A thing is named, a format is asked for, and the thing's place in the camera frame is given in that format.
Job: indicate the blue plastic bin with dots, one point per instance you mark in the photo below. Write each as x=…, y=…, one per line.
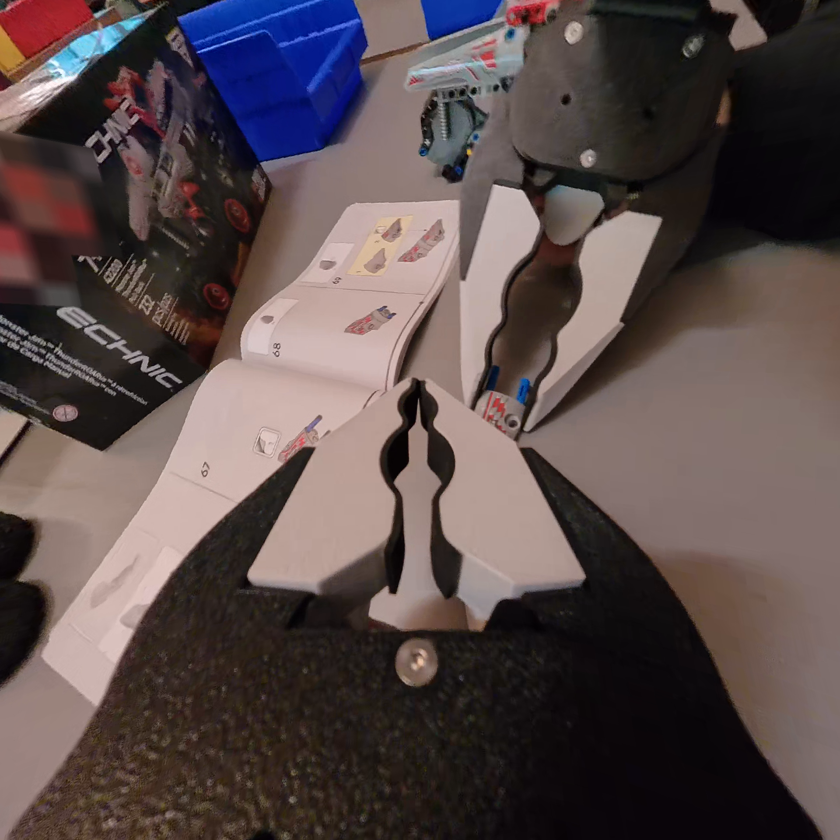
x=275, y=79
x=459, y=16

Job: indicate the black toy set box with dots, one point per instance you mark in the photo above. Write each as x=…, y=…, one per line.
x=164, y=197

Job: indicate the grey panel piece blue pins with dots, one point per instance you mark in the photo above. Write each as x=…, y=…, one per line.
x=502, y=410

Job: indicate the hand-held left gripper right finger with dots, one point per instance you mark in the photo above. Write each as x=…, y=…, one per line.
x=505, y=525

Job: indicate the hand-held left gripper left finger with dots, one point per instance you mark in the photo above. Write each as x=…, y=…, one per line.
x=328, y=525

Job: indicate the open instruction booklet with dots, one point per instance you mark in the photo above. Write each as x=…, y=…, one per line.
x=367, y=275

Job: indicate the red box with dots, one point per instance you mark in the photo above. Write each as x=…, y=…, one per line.
x=39, y=23

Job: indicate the dark cloth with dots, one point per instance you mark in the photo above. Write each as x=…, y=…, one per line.
x=16, y=590

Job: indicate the dark clothing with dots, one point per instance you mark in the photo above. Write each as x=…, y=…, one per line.
x=787, y=131

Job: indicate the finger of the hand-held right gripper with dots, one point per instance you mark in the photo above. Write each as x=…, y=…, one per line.
x=489, y=262
x=607, y=289

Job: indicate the grey red toy jet model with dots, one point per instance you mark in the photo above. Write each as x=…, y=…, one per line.
x=466, y=59

